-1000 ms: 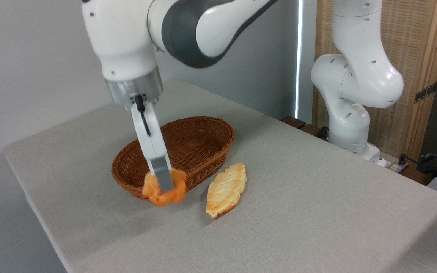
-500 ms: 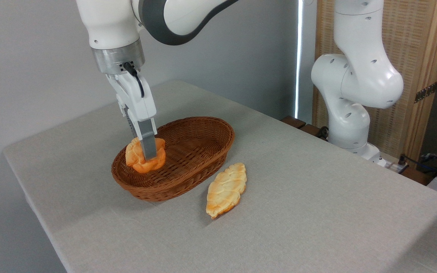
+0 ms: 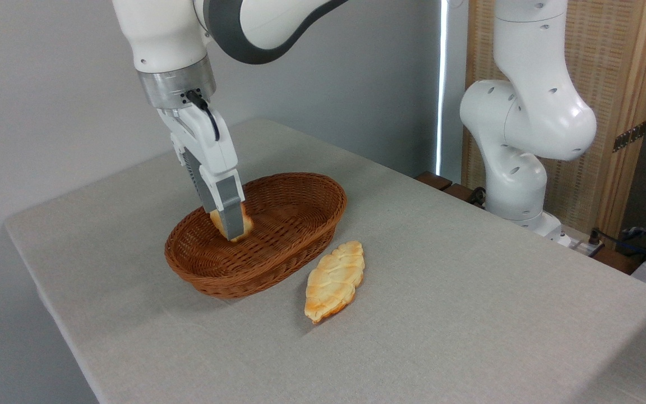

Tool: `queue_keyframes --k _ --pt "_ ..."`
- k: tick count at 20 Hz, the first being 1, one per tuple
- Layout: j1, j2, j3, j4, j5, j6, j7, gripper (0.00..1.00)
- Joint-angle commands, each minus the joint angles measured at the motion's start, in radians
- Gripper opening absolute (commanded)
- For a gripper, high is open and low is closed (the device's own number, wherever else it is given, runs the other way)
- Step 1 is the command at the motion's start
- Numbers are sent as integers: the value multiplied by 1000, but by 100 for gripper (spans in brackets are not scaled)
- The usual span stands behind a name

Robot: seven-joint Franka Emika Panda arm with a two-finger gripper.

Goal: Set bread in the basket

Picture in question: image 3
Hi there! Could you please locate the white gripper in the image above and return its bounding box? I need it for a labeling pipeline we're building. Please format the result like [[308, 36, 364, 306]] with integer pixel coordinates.
[[158, 104, 247, 241]]

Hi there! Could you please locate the round orange knotted bread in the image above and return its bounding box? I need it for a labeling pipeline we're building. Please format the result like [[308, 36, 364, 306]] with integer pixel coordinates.
[[209, 203, 255, 243]]

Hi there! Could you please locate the brown oval wicker basket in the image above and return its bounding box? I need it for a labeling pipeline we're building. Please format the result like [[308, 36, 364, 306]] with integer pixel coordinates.
[[164, 172, 348, 299]]

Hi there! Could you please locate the long pale braided bread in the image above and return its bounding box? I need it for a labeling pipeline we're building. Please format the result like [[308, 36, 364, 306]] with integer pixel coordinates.
[[304, 241, 366, 324]]

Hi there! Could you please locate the dark brown wooden block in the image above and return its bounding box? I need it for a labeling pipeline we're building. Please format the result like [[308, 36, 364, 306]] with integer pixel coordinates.
[[414, 171, 453, 192], [444, 183, 484, 206]]

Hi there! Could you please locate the grey tablecloth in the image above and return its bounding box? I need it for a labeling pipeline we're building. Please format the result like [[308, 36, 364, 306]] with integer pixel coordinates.
[[3, 118, 646, 404]]

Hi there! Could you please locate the white power strip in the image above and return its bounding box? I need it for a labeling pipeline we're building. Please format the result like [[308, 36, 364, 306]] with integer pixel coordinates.
[[569, 237, 605, 257]]

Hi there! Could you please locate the dark metal screen hinge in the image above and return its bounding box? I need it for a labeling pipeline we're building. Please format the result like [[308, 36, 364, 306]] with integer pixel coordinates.
[[613, 120, 646, 153]]

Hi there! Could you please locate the wooden bamboo folding screen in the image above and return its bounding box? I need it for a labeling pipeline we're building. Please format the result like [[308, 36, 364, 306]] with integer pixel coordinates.
[[462, 0, 646, 243]]

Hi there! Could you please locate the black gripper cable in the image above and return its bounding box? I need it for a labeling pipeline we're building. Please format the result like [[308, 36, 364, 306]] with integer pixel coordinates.
[[184, 90, 222, 143]]

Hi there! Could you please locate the black blue power cable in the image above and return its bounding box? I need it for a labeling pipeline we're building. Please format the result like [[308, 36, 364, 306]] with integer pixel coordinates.
[[589, 227, 646, 254]]

